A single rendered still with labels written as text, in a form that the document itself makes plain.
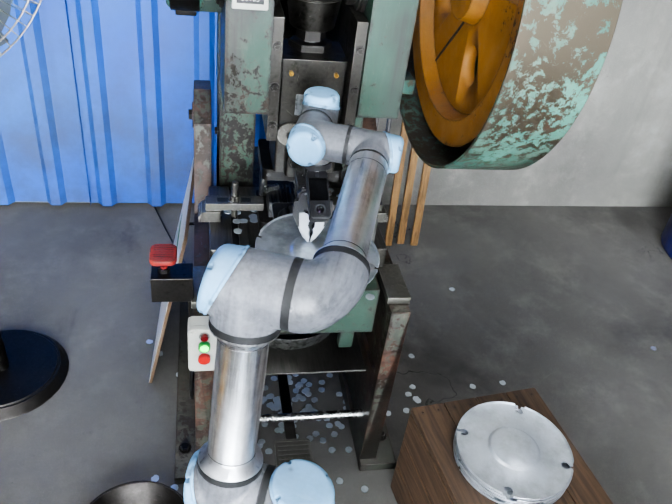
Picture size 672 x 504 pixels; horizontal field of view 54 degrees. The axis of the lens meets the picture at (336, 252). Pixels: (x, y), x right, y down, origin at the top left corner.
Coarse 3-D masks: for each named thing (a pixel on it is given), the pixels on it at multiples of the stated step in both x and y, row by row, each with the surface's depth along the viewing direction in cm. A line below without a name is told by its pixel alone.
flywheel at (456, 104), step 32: (448, 0) 171; (480, 0) 143; (512, 0) 132; (416, 32) 180; (448, 32) 167; (480, 32) 148; (512, 32) 125; (416, 64) 181; (448, 64) 167; (480, 64) 148; (448, 96) 167; (480, 96) 148; (448, 128) 158; (480, 128) 139
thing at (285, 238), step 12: (288, 216) 163; (264, 228) 157; (276, 228) 158; (288, 228) 159; (324, 228) 161; (276, 240) 155; (288, 240) 156; (300, 240) 155; (324, 240) 157; (276, 252) 152; (288, 252) 152; (300, 252) 152; (312, 252) 153; (372, 252) 158; (372, 276) 151
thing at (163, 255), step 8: (152, 248) 152; (160, 248) 152; (168, 248) 152; (176, 248) 153; (152, 256) 150; (160, 256) 150; (168, 256) 150; (176, 256) 151; (152, 264) 149; (160, 264) 149; (168, 264) 149
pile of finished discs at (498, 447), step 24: (480, 408) 174; (504, 408) 175; (528, 408) 175; (456, 432) 166; (480, 432) 167; (504, 432) 168; (528, 432) 169; (552, 432) 170; (456, 456) 163; (480, 456) 162; (504, 456) 162; (528, 456) 162; (552, 456) 164; (480, 480) 156; (504, 480) 157; (528, 480) 158; (552, 480) 158
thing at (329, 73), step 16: (288, 48) 149; (304, 48) 147; (320, 48) 148; (336, 48) 152; (288, 64) 144; (304, 64) 145; (320, 64) 146; (336, 64) 146; (288, 80) 147; (304, 80) 147; (320, 80) 148; (336, 80) 148; (288, 96) 149; (288, 112) 151; (288, 128) 152; (272, 144) 161; (272, 160) 161; (288, 160) 155; (288, 176) 158
